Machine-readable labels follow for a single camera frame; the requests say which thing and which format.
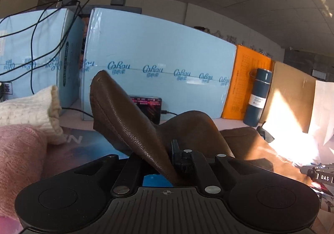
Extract brown leather jacket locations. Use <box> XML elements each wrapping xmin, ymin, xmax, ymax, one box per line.
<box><xmin>89</xmin><ymin>71</ymin><xmax>312</xmax><ymax>185</ymax></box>

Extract white paper bag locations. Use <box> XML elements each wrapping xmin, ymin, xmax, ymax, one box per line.
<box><xmin>308</xmin><ymin>80</ymin><xmax>334</xmax><ymax>145</ymax></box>

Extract blue printed table mat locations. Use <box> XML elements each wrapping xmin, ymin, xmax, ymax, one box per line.
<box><xmin>42</xmin><ymin>126</ymin><xmax>173</xmax><ymax>188</ymax></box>

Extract smartphone with lit screen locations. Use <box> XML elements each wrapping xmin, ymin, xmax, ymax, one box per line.
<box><xmin>130</xmin><ymin>96</ymin><xmax>162</xmax><ymax>125</ymax></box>

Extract brown cardboard box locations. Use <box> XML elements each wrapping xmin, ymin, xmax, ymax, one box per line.
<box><xmin>260</xmin><ymin>62</ymin><xmax>316</xmax><ymax>133</ymax></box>

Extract dark blue vacuum bottle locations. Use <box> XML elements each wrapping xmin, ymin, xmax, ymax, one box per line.
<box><xmin>243</xmin><ymin>68</ymin><xmax>272</xmax><ymax>127</ymax></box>

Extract pink knit sweater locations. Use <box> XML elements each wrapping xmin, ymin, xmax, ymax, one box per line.
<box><xmin>1</xmin><ymin>125</ymin><xmax>48</xmax><ymax>219</ymax></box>

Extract cream knit sweater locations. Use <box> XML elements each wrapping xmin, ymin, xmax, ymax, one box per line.
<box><xmin>1</xmin><ymin>85</ymin><xmax>65</xmax><ymax>145</ymax></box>

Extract large light blue box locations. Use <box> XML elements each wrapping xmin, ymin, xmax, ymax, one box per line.
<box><xmin>81</xmin><ymin>8</ymin><xmax>237</xmax><ymax>120</ymax></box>

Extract orange cardboard box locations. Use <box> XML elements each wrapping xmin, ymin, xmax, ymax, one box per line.
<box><xmin>221</xmin><ymin>45</ymin><xmax>273</xmax><ymax>120</ymax></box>

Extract black adapter cables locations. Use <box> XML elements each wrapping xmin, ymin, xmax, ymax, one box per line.
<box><xmin>0</xmin><ymin>0</ymin><xmax>128</xmax><ymax>95</ymax></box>

